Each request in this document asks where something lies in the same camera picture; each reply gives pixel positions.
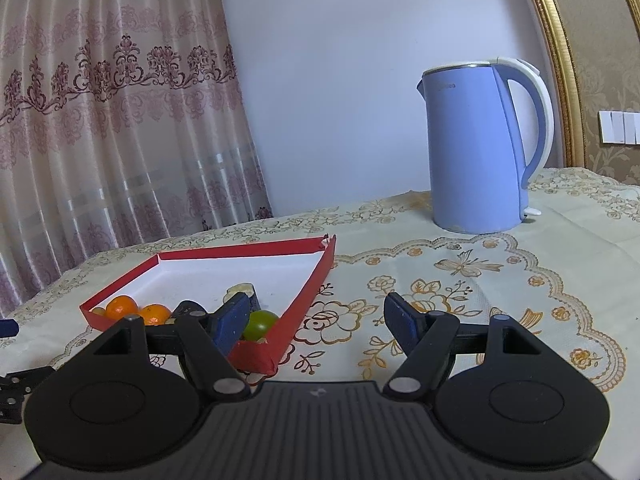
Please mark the white light switch panel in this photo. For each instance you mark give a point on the white light switch panel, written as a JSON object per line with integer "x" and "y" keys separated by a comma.
{"x": 620, "y": 127}

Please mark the gold curved wall moulding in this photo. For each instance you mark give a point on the gold curved wall moulding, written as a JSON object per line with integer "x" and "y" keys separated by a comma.
{"x": 560, "y": 60}

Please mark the red shallow cardboard box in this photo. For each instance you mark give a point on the red shallow cardboard box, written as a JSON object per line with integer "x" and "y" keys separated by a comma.
{"x": 210, "y": 275}

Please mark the dark sugarcane piece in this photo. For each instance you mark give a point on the dark sugarcane piece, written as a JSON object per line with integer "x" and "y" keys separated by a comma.
{"x": 240, "y": 289}

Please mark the green tomato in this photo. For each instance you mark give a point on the green tomato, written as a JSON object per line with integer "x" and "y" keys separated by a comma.
{"x": 262, "y": 325}

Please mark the patterned pink curtain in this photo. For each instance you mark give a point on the patterned pink curtain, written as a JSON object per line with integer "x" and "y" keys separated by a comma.
{"x": 115, "y": 135}

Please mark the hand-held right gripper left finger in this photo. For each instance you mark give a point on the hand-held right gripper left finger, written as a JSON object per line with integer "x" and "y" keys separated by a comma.
{"x": 232, "y": 322}

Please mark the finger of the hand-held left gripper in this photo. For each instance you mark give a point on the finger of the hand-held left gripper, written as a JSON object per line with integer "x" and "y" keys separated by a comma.
{"x": 20, "y": 385}
{"x": 9, "y": 327}

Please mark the small brown fruit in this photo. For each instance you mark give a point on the small brown fruit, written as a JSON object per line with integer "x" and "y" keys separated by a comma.
{"x": 98, "y": 312}

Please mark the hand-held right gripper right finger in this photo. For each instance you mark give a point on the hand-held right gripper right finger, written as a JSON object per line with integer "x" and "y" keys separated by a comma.
{"x": 402, "y": 320}

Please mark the blue electric kettle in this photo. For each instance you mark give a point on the blue electric kettle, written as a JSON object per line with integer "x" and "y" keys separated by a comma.
{"x": 470, "y": 160}

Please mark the orange mandarin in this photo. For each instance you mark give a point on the orange mandarin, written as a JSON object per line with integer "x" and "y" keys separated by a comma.
{"x": 155, "y": 314}
{"x": 120, "y": 307}

